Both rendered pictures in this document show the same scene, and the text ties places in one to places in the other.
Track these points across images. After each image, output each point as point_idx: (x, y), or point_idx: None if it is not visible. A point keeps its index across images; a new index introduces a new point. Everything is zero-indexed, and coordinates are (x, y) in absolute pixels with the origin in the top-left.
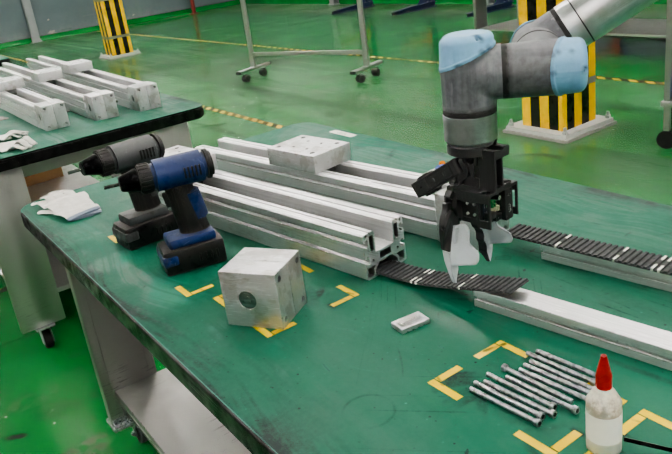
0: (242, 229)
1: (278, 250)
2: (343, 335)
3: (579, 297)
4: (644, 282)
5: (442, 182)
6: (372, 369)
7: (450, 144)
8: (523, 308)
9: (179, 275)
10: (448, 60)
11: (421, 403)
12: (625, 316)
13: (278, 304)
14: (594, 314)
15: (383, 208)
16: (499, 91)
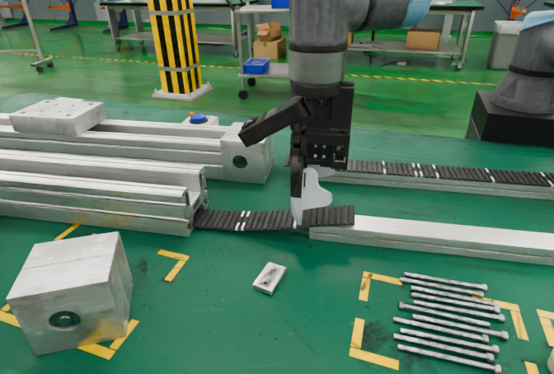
0: (2, 208)
1: (90, 238)
2: (208, 319)
3: (377, 208)
4: (406, 185)
5: (282, 128)
6: (277, 360)
7: (306, 84)
8: (364, 234)
9: None
10: None
11: None
12: (424, 217)
13: (116, 312)
14: (425, 226)
15: (162, 159)
16: (361, 20)
